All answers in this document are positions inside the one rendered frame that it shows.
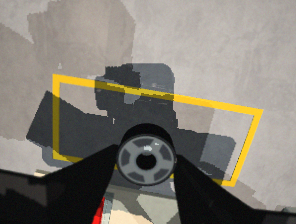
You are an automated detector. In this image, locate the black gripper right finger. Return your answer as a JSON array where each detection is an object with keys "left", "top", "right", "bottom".
[{"left": 173, "top": 155, "right": 296, "bottom": 224}]

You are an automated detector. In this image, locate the yellow rectangular outline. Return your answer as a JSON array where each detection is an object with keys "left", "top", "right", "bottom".
[{"left": 53, "top": 74, "right": 263, "bottom": 187}]

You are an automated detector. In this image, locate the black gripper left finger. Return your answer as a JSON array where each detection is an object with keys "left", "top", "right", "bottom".
[{"left": 0, "top": 144, "right": 119, "bottom": 224}]

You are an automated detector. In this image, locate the black wheel with grey hub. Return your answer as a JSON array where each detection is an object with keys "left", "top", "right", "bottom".
[{"left": 116, "top": 123, "right": 177, "bottom": 186}]

